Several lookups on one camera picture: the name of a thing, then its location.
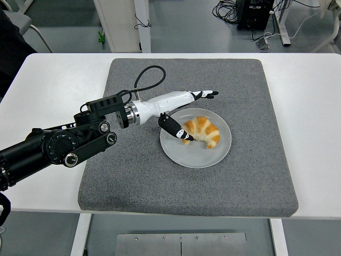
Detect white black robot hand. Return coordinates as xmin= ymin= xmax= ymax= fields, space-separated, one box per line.
xmin=132 ymin=90 xmax=220 ymax=141

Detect golden croissant bread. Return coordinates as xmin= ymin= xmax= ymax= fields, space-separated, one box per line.
xmin=182 ymin=116 xmax=221 ymax=149

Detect light grey round plate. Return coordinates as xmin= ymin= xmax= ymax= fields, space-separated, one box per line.
xmin=159 ymin=107 xmax=232 ymax=169

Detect grey metal plate with screws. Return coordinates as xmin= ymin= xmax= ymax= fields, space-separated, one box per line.
xmin=115 ymin=231 xmax=248 ymax=256

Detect grey speckled mat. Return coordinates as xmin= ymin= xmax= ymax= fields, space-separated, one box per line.
xmin=77 ymin=58 xmax=299 ymax=219

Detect white panel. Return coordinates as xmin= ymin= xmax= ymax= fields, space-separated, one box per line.
xmin=93 ymin=0 xmax=141 ymax=53

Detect grey foot pedal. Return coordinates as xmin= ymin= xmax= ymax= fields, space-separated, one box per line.
xmin=256 ymin=37 xmax=272 ymax=51

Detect black computer case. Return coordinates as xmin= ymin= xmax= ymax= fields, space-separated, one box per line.
xmin=236 ymin=0 xmax=275 ymax=30

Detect white desk leg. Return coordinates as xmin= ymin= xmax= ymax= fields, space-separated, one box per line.
xmin=273 ymin=0 xmax=291 ymax=47

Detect white table leg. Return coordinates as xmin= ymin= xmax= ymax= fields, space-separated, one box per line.
xmin=69 ymin=213 xmax=93 ymax=256
xmin=269 ymin=218 xmax=289 ymax=256

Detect person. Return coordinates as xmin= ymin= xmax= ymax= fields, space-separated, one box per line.
xmin=0 ymin=9 xmax=37 ymax=101

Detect grey chair white legs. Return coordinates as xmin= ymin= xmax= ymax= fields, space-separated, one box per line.
xmin=0 ymin=10 xmax=53 ymax=53

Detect white chair base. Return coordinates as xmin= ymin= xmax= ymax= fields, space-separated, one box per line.
xmin=310 ymin=0 xmax=341 ymax=53

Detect white post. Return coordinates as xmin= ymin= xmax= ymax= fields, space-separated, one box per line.
xmin=134 ymin=0 xmax=151 ymax=53

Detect thin black cable loop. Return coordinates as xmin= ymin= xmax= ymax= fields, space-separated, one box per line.
xmin=134 ymin=13 xmax=152 ymax=30

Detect black cable tangle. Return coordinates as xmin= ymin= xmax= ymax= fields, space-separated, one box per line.
xmin=212 ymin=0 xmax=239 ymax=25

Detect white cable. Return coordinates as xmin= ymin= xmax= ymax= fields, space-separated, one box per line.
xmin=263 ymin=9 xmax=324 ymax=41

